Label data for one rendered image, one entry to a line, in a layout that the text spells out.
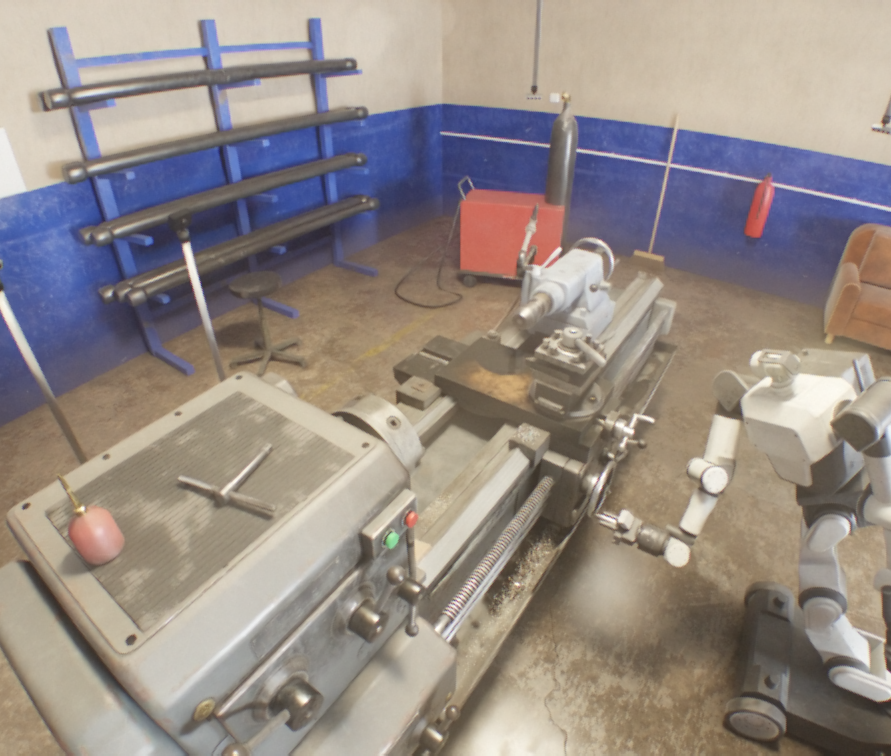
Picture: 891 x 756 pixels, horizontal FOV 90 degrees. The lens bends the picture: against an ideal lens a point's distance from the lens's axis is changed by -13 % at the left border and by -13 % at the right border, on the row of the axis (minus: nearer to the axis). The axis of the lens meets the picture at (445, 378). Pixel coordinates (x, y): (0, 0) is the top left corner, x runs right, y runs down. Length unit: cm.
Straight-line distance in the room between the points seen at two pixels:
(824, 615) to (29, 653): 196
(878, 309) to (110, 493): 479
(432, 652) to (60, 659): 76
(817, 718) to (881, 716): 24
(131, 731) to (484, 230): 413
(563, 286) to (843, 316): 320
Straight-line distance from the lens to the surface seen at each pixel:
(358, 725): 122
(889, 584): 173
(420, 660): 127
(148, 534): 90
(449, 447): 183
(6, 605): 101
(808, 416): 143
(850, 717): 233
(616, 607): 237
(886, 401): 140
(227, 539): 84
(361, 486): 90
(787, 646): 232
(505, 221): 440
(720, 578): 263
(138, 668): 79
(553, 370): 160
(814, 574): 190
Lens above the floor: 196
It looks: 35 degrees down
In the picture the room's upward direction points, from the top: straight up
